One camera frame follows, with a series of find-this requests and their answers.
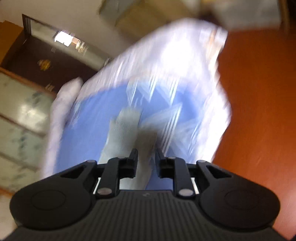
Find blue patterned bed sheet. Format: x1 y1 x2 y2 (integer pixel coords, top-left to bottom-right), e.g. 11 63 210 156
53 19 231 189

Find wardrobe with frosted glass doors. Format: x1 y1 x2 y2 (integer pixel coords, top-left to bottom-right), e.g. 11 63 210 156
1 69 55 196

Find grey sweatpants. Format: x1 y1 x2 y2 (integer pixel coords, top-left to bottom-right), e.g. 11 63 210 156
99 108 157 190

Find dark brown door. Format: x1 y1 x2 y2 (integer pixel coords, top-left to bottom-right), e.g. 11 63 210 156
1 15 112 93

